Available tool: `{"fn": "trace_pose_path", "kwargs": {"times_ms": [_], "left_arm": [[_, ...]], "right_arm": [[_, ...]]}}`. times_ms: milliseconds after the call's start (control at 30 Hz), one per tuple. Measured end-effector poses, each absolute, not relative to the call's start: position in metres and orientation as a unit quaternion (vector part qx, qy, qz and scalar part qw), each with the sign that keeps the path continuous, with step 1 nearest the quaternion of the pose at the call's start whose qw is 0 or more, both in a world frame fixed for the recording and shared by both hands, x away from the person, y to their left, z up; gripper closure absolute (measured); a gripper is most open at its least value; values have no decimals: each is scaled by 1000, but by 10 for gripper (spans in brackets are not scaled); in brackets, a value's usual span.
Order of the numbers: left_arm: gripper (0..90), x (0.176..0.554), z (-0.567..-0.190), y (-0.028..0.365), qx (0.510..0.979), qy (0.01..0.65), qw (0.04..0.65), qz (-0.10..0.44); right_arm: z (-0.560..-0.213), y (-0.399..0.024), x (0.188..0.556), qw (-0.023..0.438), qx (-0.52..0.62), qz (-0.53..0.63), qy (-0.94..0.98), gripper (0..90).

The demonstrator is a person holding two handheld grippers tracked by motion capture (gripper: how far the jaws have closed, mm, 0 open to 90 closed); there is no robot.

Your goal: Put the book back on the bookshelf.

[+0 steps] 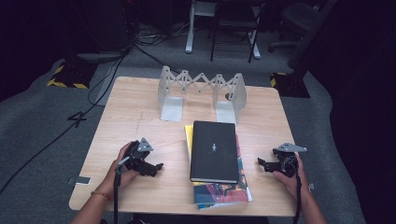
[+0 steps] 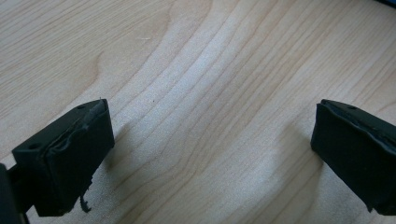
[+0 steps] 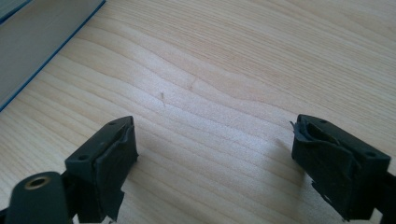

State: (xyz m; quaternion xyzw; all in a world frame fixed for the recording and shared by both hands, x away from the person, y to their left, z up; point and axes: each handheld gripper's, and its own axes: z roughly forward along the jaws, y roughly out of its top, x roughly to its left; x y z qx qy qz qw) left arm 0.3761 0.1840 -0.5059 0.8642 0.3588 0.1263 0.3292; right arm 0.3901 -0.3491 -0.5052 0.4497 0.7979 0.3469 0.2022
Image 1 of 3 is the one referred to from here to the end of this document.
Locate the grey stand base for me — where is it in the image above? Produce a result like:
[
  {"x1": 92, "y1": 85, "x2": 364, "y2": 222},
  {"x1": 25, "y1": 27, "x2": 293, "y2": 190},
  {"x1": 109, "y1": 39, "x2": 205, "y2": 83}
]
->
[{"x1": 76, "y1": 50, "x2": 126, "y2": 63}]

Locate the white expandable book rack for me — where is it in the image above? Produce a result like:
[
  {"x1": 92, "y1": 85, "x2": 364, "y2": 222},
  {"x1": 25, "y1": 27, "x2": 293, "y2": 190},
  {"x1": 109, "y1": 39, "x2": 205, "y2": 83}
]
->
[{"x1": 156, "y1": 64, "x2": 248, "y2": 126}]

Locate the tangle of floor cables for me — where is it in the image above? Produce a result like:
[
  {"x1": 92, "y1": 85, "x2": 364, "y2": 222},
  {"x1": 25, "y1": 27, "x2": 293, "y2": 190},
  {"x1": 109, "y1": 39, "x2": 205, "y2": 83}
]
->
[{"x1": 134, "y1": 21, "x2": 189, "y2": 49}]

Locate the dark equipment cabinet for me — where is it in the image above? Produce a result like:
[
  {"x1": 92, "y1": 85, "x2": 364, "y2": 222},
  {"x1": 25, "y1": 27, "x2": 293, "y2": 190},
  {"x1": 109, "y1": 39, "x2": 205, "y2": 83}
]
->
[{"x1": 70, "y1": 0, "x2": 138, "y2": 54}]

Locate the black folding chair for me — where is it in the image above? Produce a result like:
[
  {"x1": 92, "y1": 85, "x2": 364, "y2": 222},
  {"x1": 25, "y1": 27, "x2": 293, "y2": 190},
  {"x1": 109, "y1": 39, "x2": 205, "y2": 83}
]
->
[{"x1": 209, "y1": 0, "x2": 266, "y2": 63}]

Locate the person's right hand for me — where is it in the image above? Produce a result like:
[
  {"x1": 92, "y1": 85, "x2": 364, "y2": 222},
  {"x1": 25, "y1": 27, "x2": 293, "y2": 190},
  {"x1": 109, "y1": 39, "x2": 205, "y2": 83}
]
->
[{"x1": 273, "y1": 153, "x2": 310, "y2": 201}]

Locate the dark slanted stand pole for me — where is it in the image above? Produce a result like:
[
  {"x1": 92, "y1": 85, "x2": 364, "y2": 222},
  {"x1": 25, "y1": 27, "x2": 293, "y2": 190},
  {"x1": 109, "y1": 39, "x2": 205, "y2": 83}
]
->
[{"x1": 286, "y1": 0, "x2": 340, "y2": 79}]

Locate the blue book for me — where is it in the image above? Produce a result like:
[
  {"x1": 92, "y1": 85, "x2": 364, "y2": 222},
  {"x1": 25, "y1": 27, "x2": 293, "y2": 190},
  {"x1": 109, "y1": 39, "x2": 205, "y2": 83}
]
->
[{"x1": 195, "y1": 199, "x2": 253, "y2": 211}]

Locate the orange wrist bracelet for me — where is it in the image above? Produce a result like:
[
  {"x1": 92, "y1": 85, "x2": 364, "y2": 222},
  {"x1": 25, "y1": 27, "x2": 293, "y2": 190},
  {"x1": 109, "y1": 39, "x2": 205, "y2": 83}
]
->
[{"x1": 90, "y1": 190, "x2": 114, "y2": 202}]

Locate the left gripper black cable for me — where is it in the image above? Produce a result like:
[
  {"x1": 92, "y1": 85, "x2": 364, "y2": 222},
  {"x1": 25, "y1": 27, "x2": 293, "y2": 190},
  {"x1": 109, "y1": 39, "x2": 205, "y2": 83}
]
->
[{"x1": 112, "y1": 156, "x2": 131, "y2": 224}]

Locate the black hardcover book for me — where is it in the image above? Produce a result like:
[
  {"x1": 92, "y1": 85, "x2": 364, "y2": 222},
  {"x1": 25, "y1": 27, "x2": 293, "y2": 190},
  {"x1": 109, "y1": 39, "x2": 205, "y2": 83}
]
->
[{"x1": 189, "y1": 119, "x2": 240, "y2": 185}]

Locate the yellow book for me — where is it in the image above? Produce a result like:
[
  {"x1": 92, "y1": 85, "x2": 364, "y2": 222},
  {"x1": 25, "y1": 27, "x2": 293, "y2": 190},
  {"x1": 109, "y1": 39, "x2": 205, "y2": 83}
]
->
[{"x1": 183, "y1": 124, "x2": 196, "y2": 163}]

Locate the person's left hand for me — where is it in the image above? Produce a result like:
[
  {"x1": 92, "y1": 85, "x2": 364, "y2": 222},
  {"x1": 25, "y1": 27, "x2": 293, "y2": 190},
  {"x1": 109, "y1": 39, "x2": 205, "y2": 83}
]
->
[{"x1": 98, "y1": 141, "x2": 140, "y2": 196}]

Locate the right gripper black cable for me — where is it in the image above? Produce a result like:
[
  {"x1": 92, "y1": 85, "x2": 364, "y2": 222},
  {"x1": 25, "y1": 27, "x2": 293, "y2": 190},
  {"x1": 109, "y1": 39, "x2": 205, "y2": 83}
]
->
[{"x1": 291, "y1": 174, "x2": 304, "y2": 224}]

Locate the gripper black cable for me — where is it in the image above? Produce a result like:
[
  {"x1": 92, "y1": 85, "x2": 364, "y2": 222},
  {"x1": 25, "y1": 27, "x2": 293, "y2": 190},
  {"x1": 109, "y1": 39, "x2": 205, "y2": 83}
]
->
[
  {"x1": 112, "y1": 156, "x2": 131, "y2": 224},
  {"x1": 291, "y1": 174, "x2": 304, "y2": 224}
]

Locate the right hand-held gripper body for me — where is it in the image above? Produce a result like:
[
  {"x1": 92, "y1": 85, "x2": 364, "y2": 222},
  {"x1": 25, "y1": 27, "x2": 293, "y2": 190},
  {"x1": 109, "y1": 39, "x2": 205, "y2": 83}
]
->
[{"x1": 273, "y1": 142, "x2": 308, "y2": 178}]

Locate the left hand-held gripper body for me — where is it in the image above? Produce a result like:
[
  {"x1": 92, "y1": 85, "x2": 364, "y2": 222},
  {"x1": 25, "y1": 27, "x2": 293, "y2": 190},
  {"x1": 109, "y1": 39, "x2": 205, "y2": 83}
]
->
[{"x1": 123, "y1": 137, "x2": 154, "y2": 172}]

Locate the dark office chair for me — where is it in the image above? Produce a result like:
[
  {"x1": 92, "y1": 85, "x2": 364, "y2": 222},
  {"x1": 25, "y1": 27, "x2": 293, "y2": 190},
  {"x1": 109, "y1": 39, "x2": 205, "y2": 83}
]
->
[{"x1": 267, "y1": 2, "x2": 322, "y2": 54}]

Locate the black floor cable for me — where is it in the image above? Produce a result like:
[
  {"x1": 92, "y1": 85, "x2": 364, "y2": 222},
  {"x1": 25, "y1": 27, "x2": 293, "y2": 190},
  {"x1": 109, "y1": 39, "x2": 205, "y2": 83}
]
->
[
  {"x1": 133, "y1": 43, "x2": 182, "y2": 75},
  {"x1": 87, "y1": 55, "x2": 126, "y2": 107},
  {"x1": 0, "y1": 46, "x2": 134, "y2": 195}
]

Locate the red illustrated book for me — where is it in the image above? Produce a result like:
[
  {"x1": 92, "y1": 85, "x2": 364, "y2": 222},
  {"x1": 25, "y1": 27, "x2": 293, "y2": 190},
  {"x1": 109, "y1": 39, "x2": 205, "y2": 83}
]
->
[{"x1": 191, "y1": 133, "x2": 253, "y2": 207}]

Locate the white desk frame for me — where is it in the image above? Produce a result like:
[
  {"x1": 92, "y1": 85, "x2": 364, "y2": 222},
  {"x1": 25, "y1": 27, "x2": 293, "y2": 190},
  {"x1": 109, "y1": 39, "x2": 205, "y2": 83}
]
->
[{"x1": 184, "y1": 0, "x2": 262, "y2": 61}]

